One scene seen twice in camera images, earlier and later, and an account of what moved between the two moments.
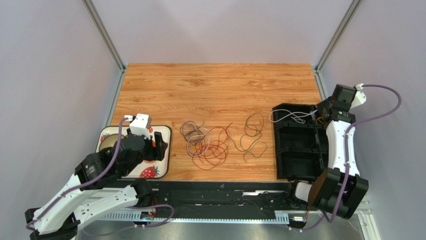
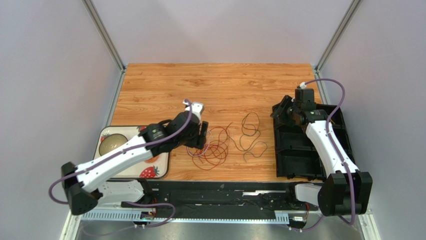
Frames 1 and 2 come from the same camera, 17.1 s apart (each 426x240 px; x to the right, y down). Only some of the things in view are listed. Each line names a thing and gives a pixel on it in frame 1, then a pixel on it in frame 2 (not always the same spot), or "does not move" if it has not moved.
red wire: (213, 149) does not move
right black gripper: (323, 111) → (286, 108)
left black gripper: (159, 153) → (199, 141)
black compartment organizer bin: (301, 141) does not move
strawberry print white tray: (156, 169) does not move
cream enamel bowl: (109, 141) does not move
